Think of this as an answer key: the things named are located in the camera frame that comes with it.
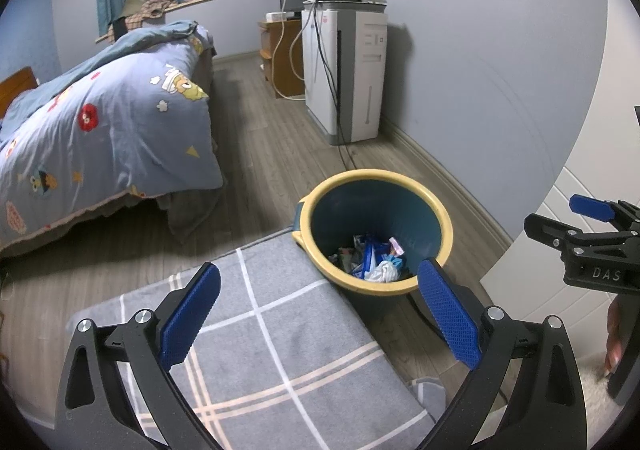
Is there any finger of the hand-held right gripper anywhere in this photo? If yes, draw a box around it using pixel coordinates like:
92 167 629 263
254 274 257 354
523 213 640 257
569 194 640 232

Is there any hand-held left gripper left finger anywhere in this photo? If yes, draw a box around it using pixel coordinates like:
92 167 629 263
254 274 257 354
54 261 222 450

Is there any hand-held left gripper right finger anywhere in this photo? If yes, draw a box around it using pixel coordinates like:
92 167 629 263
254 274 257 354
416 258 587 450

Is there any blue white small packet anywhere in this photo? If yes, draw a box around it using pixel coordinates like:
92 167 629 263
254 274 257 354
352 235 387 279

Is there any teal trash bin yellow rim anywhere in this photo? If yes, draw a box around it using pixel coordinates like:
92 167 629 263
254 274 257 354
292 169 454 299

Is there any person's right hand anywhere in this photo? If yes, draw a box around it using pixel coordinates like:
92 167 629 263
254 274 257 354
603 302 624 377

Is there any white panelled door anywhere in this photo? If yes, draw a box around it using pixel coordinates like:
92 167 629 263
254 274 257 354
479 164 640 367

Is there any grey cloth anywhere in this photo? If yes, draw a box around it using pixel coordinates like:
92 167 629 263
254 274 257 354
408 377 447 424

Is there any grey checked cushion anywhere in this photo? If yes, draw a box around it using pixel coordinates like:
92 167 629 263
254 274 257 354
67 230 437 450

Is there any white fluffy rug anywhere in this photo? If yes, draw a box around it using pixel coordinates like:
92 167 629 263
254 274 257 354
574 352 632 450

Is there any bed with blue cartoon duvet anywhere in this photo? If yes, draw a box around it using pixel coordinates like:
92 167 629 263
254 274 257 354
0 20 224 249

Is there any white air purifier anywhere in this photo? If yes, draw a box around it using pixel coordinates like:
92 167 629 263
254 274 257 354
301 0 389 146

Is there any wooden cabinet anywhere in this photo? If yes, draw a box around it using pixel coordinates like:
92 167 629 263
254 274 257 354
257 17 307 99

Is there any wooden bed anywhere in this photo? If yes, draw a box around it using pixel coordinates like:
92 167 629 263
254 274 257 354
0 66 40 122

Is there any checked cloth pile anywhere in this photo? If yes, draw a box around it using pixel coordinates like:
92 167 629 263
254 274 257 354
127 0 177 32

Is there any wooden window sill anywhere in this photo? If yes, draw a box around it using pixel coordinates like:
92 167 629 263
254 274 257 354
95 0 220 44

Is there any white cable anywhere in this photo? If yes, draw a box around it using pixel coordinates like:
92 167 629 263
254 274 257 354
272 19 306 101

